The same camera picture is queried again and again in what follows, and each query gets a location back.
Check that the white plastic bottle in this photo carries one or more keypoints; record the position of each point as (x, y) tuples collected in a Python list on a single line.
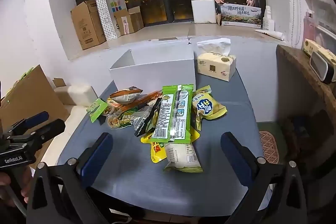
[(267, 18)]

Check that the green pea snack packet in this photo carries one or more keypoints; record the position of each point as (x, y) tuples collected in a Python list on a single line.
[(126, 119)]

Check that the wooden cabinet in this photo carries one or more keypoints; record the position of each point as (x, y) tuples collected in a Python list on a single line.
[(294, 64)]

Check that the clear jelly cup cartoon lid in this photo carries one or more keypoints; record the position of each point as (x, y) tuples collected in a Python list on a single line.
[(109, 110), (114, 121)]

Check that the large brown cardboard box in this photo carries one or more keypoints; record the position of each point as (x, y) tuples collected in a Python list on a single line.
[(86, 24)]

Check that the flat brown cardboard sheet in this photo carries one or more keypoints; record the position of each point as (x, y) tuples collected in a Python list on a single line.
[(31, 92)]

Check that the white perforated panel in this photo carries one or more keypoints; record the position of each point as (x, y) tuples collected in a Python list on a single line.
[(107, 16)]

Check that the yellow white blue-print snack packet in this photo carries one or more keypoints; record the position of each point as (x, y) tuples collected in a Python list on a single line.
[(207, 107)]

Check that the white green-edged snack packet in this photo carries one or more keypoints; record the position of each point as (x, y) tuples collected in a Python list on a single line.
[(181, 155)]

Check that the pink perforated plastic item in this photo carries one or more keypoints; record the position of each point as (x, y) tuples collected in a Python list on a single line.
[(270, 146)]

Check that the landscape printed flat box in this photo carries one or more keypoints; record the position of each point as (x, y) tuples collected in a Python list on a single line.
[(240, 15)]

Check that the white box stack behind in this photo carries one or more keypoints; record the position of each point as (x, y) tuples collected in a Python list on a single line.
[(204, 11)]

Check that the cream leather sofa chair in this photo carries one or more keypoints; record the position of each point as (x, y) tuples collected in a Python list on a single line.
[(78, 94)]

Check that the white rounded desk device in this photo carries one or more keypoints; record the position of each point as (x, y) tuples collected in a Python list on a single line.
[(319, 66)]

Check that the pale yellow tissue pack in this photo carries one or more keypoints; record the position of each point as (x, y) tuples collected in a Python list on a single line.
[(315, 47)]

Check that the black silver snack packet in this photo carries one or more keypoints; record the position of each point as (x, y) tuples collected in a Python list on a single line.
[(144, 121)]

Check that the long green snack packet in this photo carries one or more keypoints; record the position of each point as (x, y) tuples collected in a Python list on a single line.
[(173, 113)]

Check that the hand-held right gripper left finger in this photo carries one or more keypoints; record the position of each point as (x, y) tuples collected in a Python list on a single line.
[(97, 153)]

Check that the white cardboard storage box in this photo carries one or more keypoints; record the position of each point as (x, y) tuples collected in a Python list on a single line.
[(157, 74)]

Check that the person's left hand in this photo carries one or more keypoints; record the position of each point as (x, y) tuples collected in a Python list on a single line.
[(26, 182)]

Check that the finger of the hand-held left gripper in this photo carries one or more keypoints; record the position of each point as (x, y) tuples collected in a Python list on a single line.
[(36, 117), (52, 127)]

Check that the beige brown snack packet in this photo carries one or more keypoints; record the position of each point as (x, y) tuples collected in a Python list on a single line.
[(126, 95)]

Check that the clear plastic drawer organiser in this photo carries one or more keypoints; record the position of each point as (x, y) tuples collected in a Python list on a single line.
[(320, 16)]

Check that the small open cardboard box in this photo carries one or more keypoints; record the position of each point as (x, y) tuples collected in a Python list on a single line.
[(134, 20)]

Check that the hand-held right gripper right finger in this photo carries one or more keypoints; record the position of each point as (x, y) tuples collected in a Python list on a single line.
[(236, 158)]

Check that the blue grey tablecloth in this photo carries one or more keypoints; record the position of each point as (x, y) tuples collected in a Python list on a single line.
[(131, 182)]

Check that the rolled white paper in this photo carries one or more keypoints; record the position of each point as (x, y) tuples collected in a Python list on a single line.
[(270, 34)]

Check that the small green snack packet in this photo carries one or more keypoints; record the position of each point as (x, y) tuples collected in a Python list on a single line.
[(97, 109)]

